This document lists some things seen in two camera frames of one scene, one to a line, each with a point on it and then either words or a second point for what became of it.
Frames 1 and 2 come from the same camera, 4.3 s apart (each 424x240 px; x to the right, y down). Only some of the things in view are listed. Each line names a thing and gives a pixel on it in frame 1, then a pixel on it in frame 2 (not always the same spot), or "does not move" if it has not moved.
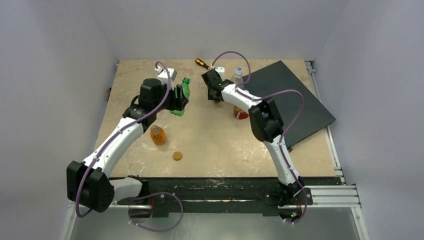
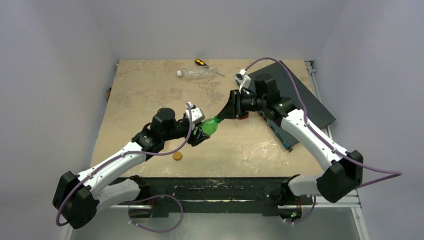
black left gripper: (177, 103) → (194, 139)
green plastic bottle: (185, 87) → (209, 126)
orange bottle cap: (177, 155) does not move
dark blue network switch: (314, 116) does not move
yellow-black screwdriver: (202, 63) does not move
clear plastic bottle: (237, 79) → (198, 72)
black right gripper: (213, 87) → (236, 105)
